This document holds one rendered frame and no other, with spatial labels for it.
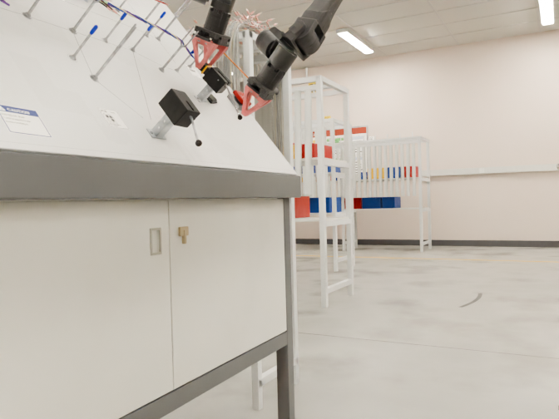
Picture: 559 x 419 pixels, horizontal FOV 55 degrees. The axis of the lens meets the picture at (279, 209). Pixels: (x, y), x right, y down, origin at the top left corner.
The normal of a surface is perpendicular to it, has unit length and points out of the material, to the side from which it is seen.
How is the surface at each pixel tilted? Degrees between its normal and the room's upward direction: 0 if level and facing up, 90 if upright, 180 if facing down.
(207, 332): 90
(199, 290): 90
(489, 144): 90
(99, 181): 90
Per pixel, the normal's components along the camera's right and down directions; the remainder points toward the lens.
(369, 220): -0.47, 0.02
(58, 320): 0.90, -0.02
